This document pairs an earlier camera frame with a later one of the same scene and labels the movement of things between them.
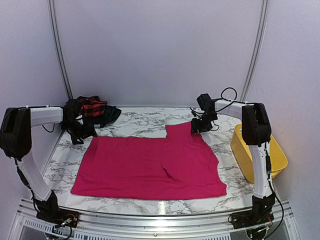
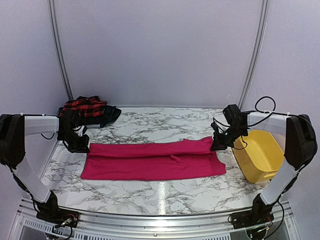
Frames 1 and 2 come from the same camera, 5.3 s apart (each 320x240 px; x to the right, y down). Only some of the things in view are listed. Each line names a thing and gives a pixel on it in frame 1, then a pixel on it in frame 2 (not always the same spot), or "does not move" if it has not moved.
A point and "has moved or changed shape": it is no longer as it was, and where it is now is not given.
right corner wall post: (264, 13) does not move
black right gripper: (195, 127) → (218, 143)
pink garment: (181, 166) has moved or changed shape
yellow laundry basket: (241, 151) does not move
